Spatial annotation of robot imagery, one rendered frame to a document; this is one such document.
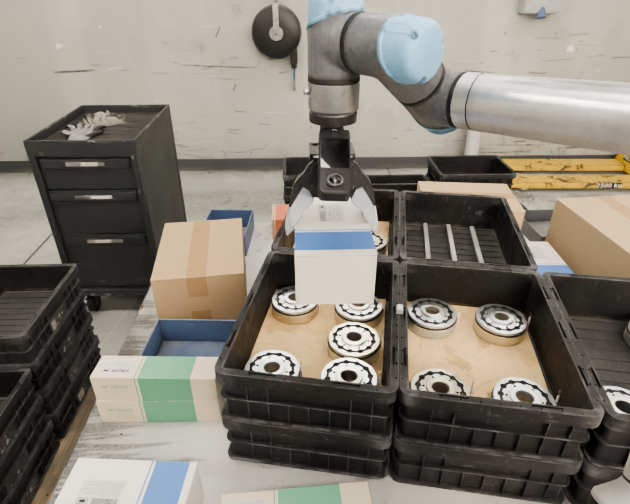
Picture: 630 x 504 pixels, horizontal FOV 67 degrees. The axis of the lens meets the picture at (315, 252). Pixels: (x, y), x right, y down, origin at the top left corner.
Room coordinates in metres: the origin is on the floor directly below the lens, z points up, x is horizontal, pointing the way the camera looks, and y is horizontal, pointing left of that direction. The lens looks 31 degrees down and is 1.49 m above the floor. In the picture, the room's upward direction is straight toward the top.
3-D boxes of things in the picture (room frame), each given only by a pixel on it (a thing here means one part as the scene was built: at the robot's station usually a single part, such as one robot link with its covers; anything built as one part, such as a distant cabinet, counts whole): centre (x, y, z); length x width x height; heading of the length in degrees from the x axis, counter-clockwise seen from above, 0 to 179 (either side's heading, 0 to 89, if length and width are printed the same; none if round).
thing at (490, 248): (1.08, -0.37, 0.87); 0.40 x 0.30 x 0.11; 171
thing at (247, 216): (1.41, 0.29, 0.74); 0.20 x 0.15 x 0.07; 179
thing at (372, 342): (0.72, -0.08, 0.86); 0.10 x 0.10 x 0.01
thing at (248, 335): (0.73, -0.01, 0.87); 0.40 x 0.30 x 0.11; 171
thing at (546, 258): (1.14, -0.64, 0.75); 0.20 x 0.12 x 0.09; 0
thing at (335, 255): (0.69, -0.03, 1.09); 0.20 x 0.12 x 0.09; 2
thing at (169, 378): (0.69, 0.31, 0.79); 0.24 x 0.06 x 0.06; 89
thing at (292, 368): (0.64, 0.08, 0.86); 0.10 x 0.10 x 0.01
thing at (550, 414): (0.69, -0.31, 0.92); 0.40 x 0.30 x 0.02; 171
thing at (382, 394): (0.73, -0.01, 0.92); 0.40 x 0.30 x 0.02; 171
